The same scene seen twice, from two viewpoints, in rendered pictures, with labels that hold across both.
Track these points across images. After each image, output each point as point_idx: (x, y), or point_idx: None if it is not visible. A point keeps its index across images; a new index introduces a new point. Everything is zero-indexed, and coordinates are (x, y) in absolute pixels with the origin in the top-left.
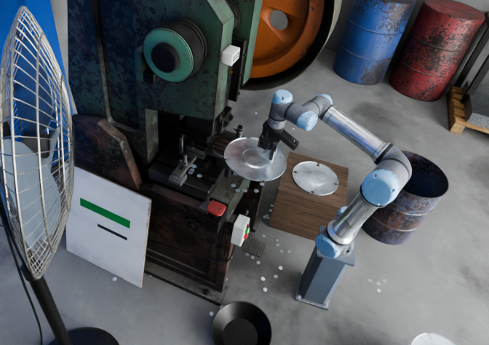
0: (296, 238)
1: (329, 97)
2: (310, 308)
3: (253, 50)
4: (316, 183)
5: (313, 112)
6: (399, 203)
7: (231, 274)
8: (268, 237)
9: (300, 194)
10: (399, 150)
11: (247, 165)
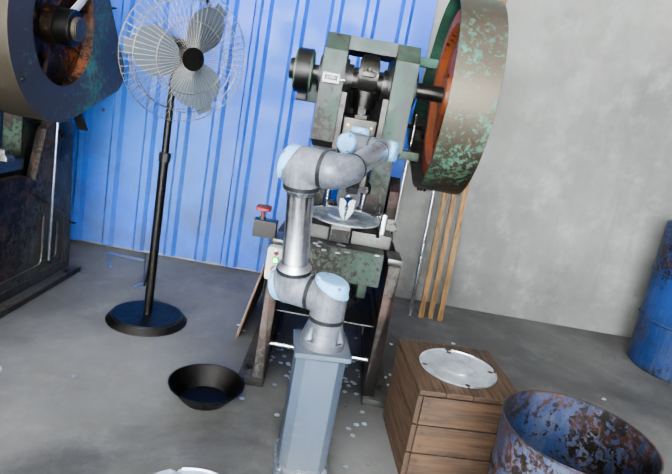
0: (384, 443)
1: (394, 142)
2: (268, 456)
3: (405, 121)
4: (445, 365)
5: (353, 134)
6: (496, 443)
7: (283, 388)
8: (362, 416)
9: (407, 353)
10: (352, 156)
11: (328, 213)
